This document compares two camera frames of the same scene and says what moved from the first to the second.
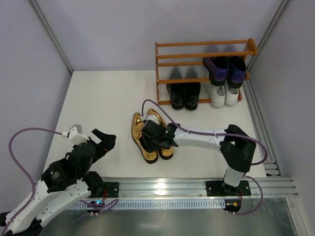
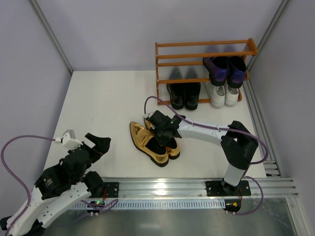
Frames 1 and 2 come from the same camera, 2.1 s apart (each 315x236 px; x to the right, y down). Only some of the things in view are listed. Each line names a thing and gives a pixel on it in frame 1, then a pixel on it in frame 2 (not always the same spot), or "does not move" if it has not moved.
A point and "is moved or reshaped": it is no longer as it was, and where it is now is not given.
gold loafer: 166,153 is moved or reshaped
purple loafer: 216,67 does not move
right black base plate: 220,188 does not move
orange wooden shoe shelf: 252,42 does not move
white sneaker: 217,94 does not move
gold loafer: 151,158 is moved or reshaped
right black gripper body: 152,134 to 162,132
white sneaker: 231,94 does not move
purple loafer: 236,68 does not move
